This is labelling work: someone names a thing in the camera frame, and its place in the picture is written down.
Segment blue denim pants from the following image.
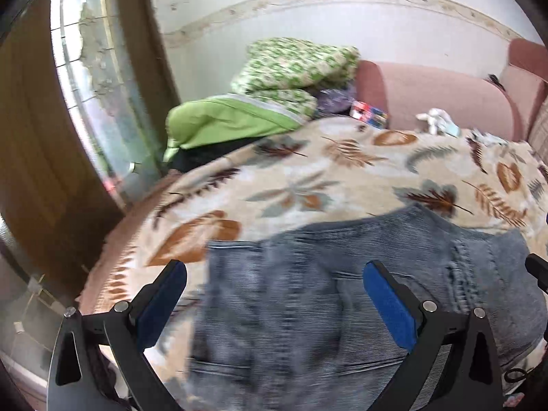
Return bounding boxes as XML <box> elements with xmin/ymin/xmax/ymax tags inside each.
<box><xmin>186</xmin><ymin>203</ymin><xmax>547</xmax><ymax>411</ymax></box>

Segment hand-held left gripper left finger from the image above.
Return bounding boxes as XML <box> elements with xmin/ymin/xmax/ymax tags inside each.
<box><xmin>46</xmin><ymin>260</ymin><xmax>188</xmax><ymax>411</ymax></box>

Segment leaf print blanket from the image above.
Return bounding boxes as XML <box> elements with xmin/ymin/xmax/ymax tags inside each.
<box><xmin>77</xmin><ymin>117</ymin><xmax>548</xmax><ymax>395</ymax></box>

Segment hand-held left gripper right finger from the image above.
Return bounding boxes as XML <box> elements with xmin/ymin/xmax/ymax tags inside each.
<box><xmin>363</xmin><ymin>260</ymin><xmax>503</xmax><ymax>411</ymax></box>

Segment white glove with teal cuff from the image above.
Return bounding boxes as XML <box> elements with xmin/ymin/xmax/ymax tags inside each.
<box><xmin>416</xmin><ymin>108</ymin><xmax>461</xmax><ymax>137</ymax></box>

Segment white work glove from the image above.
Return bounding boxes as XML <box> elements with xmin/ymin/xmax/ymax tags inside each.
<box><xmin>470</xmin><ymin>128</ymin><xmax>511</xmax><ymax>147</ymax></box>

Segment pink sofa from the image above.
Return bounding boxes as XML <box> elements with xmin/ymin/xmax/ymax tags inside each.
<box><xmin>355</xmin><ymin>37</ymin><xmax>548</xmax><ymax>143</ymax></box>

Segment wooden door with glass panel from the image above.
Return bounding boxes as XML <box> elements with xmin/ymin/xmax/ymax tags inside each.
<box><xmin>0</xmin><ymin>0</ymin><xmax>183</xmax><ymax>309</ymax></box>

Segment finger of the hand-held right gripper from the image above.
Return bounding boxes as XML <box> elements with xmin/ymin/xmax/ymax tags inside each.
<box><xmin>525</xmin><ymin>253</ymin><xmax>548</xmax><ymax>295</ymax></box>

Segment striped cushion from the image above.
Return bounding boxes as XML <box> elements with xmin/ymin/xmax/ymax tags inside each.
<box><xmin>528</xmin><ymin>98</ymin><xmax>548</xmax><ymax>151</ymax></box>

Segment black cloth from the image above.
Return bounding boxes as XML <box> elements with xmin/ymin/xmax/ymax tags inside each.
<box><xmin>169</xmin><ymin>136</ymin><xmax>268</xmax><ymax>173</ymax></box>

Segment red printed packet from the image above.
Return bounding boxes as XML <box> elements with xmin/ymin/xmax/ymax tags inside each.
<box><xmin>349</xmin><ymin>100</ymin><xmax>389</xmax><ymax>130</ymax></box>

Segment green patterned quilt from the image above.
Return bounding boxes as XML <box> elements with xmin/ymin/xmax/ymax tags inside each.
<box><xmin>163</xmin><ymin>37</ymin><xmax>361</xmax><ymax>163</ymax></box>

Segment purple plastic bag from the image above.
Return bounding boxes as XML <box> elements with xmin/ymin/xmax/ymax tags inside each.
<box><xmin>317</xmin><ymin>83</ymin><xmax>358</xmax><ymax>117</ymax></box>

